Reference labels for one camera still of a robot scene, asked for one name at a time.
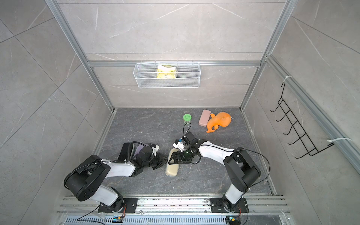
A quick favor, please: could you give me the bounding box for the black zippered umbrella sleeve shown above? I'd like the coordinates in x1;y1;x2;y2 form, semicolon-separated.
117;142;132;161

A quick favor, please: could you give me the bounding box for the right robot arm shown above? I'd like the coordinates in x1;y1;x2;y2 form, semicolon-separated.
166;130;271;212

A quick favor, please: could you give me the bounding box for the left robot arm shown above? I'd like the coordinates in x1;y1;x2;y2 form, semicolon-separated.
63;141;168;213

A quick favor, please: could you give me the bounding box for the green lidded jar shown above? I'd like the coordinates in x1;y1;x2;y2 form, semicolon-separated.
183;113;192;124

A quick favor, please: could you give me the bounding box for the orange watering can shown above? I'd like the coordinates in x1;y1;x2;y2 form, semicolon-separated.
206;112;232;133

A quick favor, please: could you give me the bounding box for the yellow white pouch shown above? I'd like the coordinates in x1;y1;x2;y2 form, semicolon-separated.
157;65;177;79

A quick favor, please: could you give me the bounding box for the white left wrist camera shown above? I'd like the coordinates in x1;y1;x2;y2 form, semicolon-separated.
151;144;159;157

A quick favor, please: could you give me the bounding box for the white wire wall basket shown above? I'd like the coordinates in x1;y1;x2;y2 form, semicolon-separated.
133;62;201;89

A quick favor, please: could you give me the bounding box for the slotted metal base rail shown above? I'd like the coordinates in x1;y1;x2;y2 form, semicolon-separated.
55;194;295;225

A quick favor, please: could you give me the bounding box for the black wire hook rack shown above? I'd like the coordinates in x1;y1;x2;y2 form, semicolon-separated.
270;82;335;159

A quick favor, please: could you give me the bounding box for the aluminium cage frame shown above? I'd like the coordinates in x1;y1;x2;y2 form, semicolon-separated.
44;0;360;175

